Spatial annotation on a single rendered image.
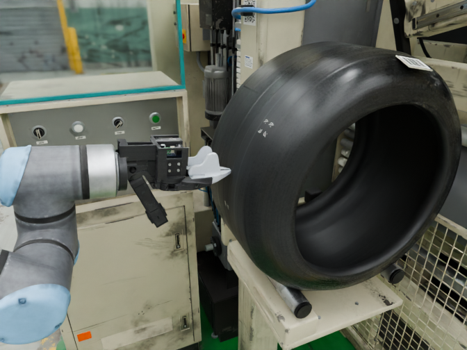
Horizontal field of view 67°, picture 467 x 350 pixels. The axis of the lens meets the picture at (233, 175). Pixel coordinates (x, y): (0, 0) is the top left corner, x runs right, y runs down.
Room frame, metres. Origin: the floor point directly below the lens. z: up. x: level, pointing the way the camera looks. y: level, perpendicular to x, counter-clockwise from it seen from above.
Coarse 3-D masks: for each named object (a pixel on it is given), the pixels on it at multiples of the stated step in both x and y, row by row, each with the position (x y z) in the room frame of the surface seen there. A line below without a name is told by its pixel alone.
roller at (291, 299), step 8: (272, 280) 0.66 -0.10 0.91; (280, 288) 0.63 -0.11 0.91; (288, 288) 0.62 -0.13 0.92; (288, 296) 0.60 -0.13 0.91; (296, 296) 0.60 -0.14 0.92; (288, 304) 0.59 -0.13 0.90; (296, 304) 0.58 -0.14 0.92; (304, 304) 0.57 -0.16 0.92; (296, 312) 0.57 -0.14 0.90; (304, 312) 0.57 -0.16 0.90
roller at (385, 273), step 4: (388, 268) 0.70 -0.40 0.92; (392, 268) 0.69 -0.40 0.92; (396, 268) 0.69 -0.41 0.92; (400, 268) 0.70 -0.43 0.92; (384, 272) 0.69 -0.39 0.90; (388, 272) 0.69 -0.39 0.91; (392, 272) 0.68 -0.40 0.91; (396, 272) 0.68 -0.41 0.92; (400, 272) 0.68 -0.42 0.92; (384, 276) 0.69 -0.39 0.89; (388, 276) 0.68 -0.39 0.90; (392, 276) 0.68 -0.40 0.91; (396, 276) 0.68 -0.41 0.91; (400, 276) 0.68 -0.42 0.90; (388, 280) 0.68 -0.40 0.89; (392, 280) 0.67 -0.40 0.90; (396, 280) 0.68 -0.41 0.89; (400, 280) 0.68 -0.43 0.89
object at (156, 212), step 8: (136, 184) 0.53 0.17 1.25; (144, 184) 0.54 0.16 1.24; (136, 192) 0.53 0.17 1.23; (144, 192) 0.54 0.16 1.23; (144, 200) 0.54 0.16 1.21; (152, 200) 0.54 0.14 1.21; (152, 208) 0.54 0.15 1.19; (160, 208) 0.55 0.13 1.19; (152, 216) 0.54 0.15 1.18; (160, 216) 0.55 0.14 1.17; (160, 224) 0.54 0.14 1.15
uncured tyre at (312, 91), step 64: (320, 64) 0.66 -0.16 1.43; (384, 64) 0.64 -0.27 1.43; (256, 128) 0.61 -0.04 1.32; (320, 128) 0.56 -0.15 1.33; (384, 128) 0.94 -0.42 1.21; (448, 128) 0.68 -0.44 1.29; (256, 192) 0.55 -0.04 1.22; (384, 192) 0.87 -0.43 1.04; (448, 192) 0.72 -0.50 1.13; (256, 256) 0.56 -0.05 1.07; (320, 256) 0.75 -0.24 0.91; (384, 256) 0.65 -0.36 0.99
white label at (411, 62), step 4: (396, 56) 0.66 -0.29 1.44; (400, 56) 0.66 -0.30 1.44; (404, 56) 0.67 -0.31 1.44; (404, 60) 0.65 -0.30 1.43; (408, 60) 0.65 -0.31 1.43; (412, 60) 0.66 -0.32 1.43; (416, 60) 0.67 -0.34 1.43; (420, 60) 0.68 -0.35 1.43; (408, 64) 0.63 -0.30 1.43; (412, 64) 0.64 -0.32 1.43; (416, 64) 0.65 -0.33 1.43; (420, 64) 0.66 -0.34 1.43; (424, 64) 0.67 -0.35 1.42; (416, 68) 0.64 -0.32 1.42; (420, 68) 0.64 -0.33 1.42; (424, 68) 0.64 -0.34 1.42; (428, 68) 0.65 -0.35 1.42
